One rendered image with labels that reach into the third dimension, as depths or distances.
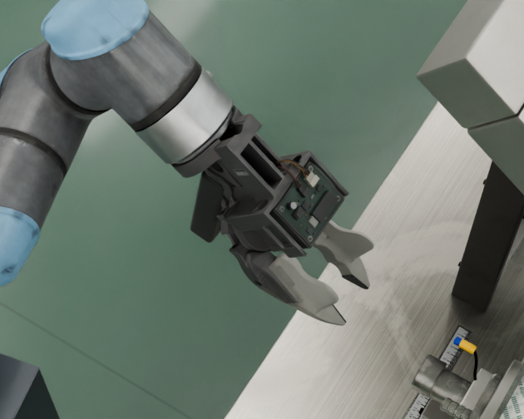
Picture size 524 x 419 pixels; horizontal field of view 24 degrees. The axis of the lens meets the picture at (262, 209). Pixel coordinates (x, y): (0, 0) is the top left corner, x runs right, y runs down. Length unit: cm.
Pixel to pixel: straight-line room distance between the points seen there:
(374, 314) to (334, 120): 129
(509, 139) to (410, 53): 251
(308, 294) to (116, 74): 26
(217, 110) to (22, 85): 16
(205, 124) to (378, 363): 68
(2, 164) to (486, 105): 58
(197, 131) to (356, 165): 183
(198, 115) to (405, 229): 74
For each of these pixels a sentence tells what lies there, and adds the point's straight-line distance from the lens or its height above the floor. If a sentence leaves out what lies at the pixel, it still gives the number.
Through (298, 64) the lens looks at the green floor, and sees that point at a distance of 292.
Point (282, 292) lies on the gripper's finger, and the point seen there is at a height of 140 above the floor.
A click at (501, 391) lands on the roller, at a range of 112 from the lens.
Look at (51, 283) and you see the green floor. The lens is 265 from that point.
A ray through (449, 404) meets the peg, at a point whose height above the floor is 127.
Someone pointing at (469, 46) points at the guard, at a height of 199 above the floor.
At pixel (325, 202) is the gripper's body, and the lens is 98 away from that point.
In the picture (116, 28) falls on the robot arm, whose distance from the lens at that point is 93.
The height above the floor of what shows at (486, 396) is 129.
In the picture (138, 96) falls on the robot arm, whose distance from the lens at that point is 94.
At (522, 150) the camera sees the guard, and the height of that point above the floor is 196.
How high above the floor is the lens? 233
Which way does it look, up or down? 60 degrees down
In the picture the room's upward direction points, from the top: straight up
